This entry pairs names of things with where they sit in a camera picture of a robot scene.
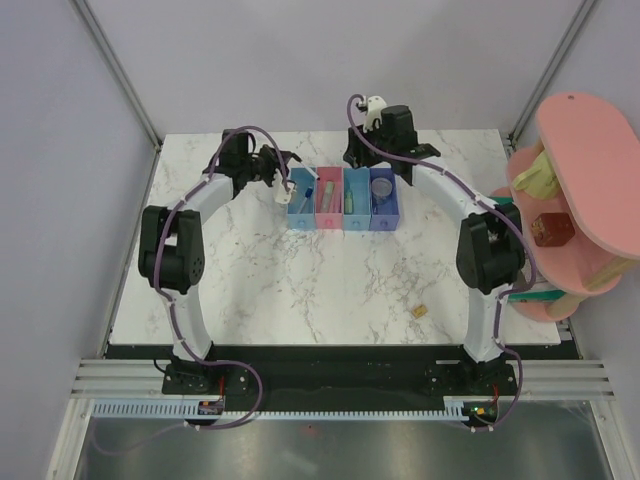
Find black whiteboard marker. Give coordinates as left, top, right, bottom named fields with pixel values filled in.
left=295, top=160, right=319, bottom=181

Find aluminium frame rails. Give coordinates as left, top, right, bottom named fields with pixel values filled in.
left=47, top=347, right=623, bottom=479

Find pink wooden shelf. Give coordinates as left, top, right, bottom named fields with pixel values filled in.
left=506, top=92, right=639, bottom=322

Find small gold binder clip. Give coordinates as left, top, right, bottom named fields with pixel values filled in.
left=411, top=305, right=428, bottom=319

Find dark blue plastic bin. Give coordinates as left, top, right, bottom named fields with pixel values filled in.
left=369, top=168, right=401, bottom=231

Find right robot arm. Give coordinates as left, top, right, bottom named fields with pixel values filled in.
left=343, top=94, right=526, bottom=394

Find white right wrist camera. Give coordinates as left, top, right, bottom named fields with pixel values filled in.
left=356, top=96, right=387, bottom=133

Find pink correction tape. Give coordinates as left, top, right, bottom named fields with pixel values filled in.
left=329, top=191, right=343, bottom=214

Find brown cube on shelf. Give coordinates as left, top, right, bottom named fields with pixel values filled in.
left=531, top=212, right=575, bottom=247

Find teal blue plastic bin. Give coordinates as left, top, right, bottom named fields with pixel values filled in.
left=343, top=168, right=372, bottom=231

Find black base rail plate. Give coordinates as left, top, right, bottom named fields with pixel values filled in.
left=102, top=342, right=584, bottom=414

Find green correction tape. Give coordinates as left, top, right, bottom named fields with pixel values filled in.
left=344, top=189, right=355, bottom=215
left=320, top=181, right=336, bottom=213

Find light blue left bin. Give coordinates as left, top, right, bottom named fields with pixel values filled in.
left=287, top=167, right=317, bottom=231

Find blue whiteboard marker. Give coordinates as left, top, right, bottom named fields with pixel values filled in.
left=297, top=187, right=314, bottom=214

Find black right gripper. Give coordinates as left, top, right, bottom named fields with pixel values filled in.
left=342, top=118, right=394, bottom=170

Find clear jar of clips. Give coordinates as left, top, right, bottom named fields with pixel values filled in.
left=371, top=177, right=394, bottom=203

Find green book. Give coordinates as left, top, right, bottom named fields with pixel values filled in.
left=492, top=196, right=566, bottom=304

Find yellow cup on shelf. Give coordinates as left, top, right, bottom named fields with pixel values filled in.
left=511, top=150, right=560, bottom=200

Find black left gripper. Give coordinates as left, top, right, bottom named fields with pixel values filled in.
left=241, top=145, right=291, bottom=191

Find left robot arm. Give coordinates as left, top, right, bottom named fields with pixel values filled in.
left=138, top=126, right=300, bottom=393

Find pink plastic bin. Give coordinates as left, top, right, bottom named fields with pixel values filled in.
left=315, top=166, right=344, bottom=230

